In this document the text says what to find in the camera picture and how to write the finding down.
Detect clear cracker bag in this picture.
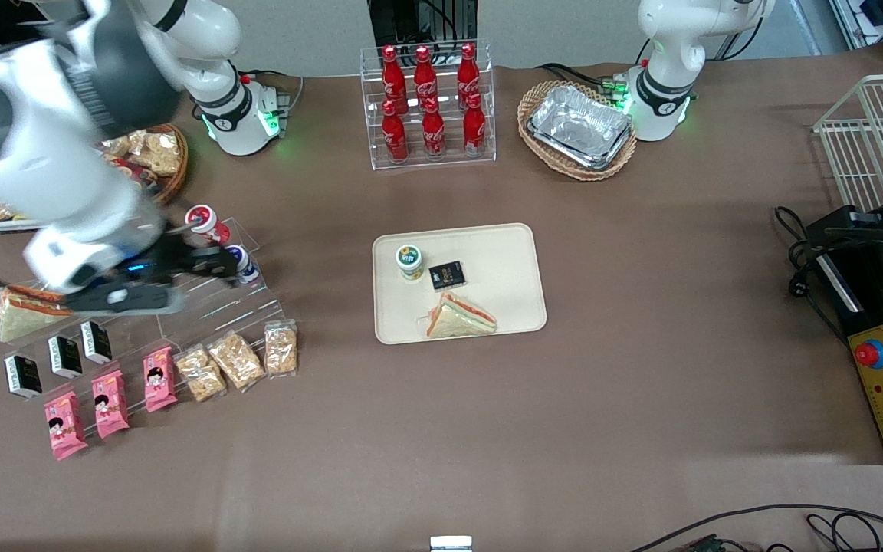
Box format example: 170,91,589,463
264,320,299,377
207,330,266,393
175,344,227,403

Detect beige plastic tray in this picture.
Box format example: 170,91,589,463
372,222,548,346

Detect blue gum jar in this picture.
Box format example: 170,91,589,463
225,245,261,285

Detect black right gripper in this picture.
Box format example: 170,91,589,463
121,232,244,291

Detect clear acrylic stepped stand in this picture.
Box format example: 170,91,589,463
24,217,287,415

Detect aluminium frame shelf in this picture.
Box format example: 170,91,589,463
829,0,883,66

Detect black power cable with plug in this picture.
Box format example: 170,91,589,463
773,205,849,346

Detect stacked aluminium foil trays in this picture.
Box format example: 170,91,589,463
527,84,634,171

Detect coiled black cable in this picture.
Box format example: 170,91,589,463
806,512,883,552

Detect red cookie box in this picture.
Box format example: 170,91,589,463
108,157,159,194

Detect small black carton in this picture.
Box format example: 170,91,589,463
48,335,84,380
3,354,44,400
80,320,113,365

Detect white rectangular snack tray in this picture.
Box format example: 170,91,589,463
0,188,48,233

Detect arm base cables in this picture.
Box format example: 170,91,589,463
241,71,306,117
537,63,630,100

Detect red cola bottle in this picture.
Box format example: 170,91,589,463
413,45,439,104
462,92,487,158
381,100,410,165
457,42,481,100
421,96,447,160
381,44,409,108

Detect pink snack pack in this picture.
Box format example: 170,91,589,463
143,347,179,413
91,370,130,439
44,391,89,462

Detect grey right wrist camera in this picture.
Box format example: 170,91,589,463
66,282,186,317

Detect red gum jar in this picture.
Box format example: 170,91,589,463
185,204,232,246

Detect small black snack packet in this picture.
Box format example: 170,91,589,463
428,261,466,292

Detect white wire basket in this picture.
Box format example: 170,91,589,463
813,73,883,215

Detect green gum jar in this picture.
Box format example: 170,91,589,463
396,245,425,282

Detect wrapped triangle sandwich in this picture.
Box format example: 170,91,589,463
0,285,74,343
417,292,498,340

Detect long black cable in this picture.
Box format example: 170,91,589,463
629,504,883,552

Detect oval light wicker basket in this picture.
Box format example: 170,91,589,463
517,80,638,182

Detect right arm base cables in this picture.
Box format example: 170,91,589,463
241,71,306,117

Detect black equipment frame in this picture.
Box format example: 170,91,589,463
369,0,479,48

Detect clear acrylic bottle rack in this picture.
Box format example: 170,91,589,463
359,40,497,171

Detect round brown wicker basket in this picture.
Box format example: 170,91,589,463
100,123,189,206

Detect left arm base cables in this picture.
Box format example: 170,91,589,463
537,63,630,100

